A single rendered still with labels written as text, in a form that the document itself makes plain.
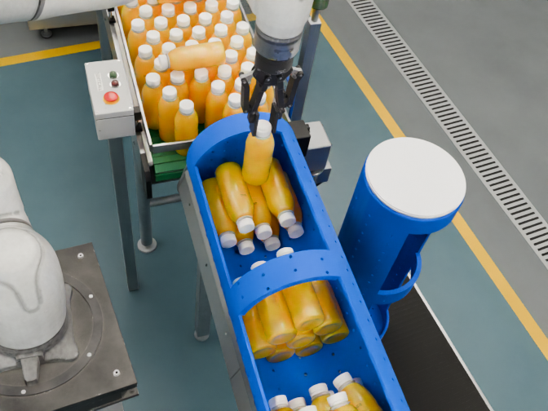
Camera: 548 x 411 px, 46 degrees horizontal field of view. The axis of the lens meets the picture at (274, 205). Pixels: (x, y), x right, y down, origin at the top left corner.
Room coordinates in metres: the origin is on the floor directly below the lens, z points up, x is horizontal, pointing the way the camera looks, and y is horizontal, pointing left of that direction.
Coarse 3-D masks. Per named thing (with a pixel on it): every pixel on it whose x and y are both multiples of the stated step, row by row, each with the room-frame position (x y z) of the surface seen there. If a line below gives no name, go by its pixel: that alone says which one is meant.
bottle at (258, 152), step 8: (248, 136) 0.98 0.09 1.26; (256, 136) 0.97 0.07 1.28; (272, 136) 0.99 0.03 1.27; (248, 144) 0.97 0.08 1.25; (256, 144) 0.96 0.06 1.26; (264, 144) 0.96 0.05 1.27; (272, 144) 0.98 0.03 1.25; (248, 152) 0.96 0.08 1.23; (256, 152) 0.95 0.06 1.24; (264, 152) 0.96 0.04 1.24; (272, 152) 0.98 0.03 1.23; (248, 160) 0.96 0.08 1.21; (256, 160) 0.95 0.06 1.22; (264, 160) 0.96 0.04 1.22; (248, 168) 0.96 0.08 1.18; (256, 168) 0.95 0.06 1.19; (264, 168) 0.96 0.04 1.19; (248, 176) 0.96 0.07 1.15; (256, 176) 0.95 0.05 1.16; (264, 176) 0.96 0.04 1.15; (256, 184) 0.95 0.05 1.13
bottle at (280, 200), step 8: (272, 160) 1.04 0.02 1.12; (272, 168) 1.02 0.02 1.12; (280, 168) 1.03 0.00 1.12; (272, 176) 0.99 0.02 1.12; (280, 176) 1.00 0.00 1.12; (264, 184) 0.97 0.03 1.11; (272, 184) 0.97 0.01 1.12; (280, 184) 0.97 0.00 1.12; (288, 184) 0.99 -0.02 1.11; (264, 192) 0.96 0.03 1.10; (272, 192) 0.95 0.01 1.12; (280, 192) 0.95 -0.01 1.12; (288, 192) 0.95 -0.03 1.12; (272, 200) 0.93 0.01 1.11; (280, 200) 0.93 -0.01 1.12; (288, 200) 0.93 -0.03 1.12; (272, 208) 0.91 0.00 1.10; (280, 208) 0.91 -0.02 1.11; (288, 208) 0.92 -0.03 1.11
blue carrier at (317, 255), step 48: (192, 144) 1.02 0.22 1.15; (240, 144) 1.07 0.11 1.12; (288, 144) 1.03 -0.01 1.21; (288, 240) 0.92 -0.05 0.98; (336, 240) 0.81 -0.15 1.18; (240, 288) 0.65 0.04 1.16; (336, 288) 0.77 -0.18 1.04; (240, 336) 0.57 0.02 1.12; (288, 384) 0.55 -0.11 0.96; (384, 384) 0.48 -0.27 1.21
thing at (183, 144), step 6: (156, 144) 1.14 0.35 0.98; (162, 144) 1.14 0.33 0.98; (168, 144) 1.15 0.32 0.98; (174, 144) 1.16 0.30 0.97; (180, 144) 1.16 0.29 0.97; (186, 144) 1.17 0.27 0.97; (156, 150) 1.13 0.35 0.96; (162, 150) 1.14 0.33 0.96; (168, 150) 1.15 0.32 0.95; (174, 150) 1.16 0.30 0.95
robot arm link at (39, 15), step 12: (48, 0) 0.65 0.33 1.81; (60, 0) 0.66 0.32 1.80; (72, 0) 0.67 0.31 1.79; (84, 0) 0.69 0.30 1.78; (96, 0) 0.70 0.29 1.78; (108, 0) 0.72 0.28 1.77; (120, 0) 0.73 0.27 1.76; (132, 0) 0.76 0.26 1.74; (36, 12) 0.63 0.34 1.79; (48, 12) 0.65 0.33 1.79; (60, 12) 0.66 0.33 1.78; (72, 12) 0.68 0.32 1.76
